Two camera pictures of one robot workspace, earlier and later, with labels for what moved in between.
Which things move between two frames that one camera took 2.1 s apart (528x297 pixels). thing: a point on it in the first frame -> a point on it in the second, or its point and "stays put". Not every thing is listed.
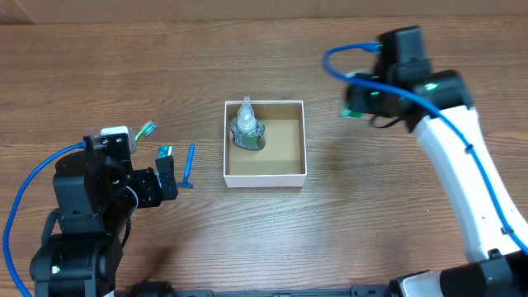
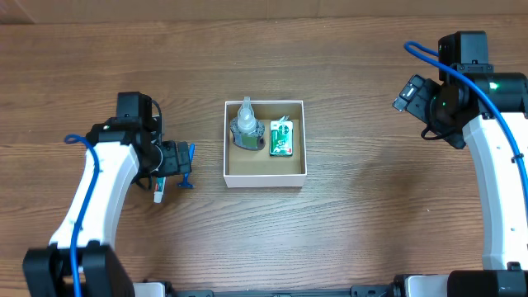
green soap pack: x=356 y=101 -> x=280 y=137
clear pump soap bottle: x=247 y=129 stays put
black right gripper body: x=379 y=104 -> x=427 y=106
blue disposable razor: x=188 y=167 stays put
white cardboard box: x=282 y=162 stays put
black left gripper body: x=143 y=185 -> x=171 y=162
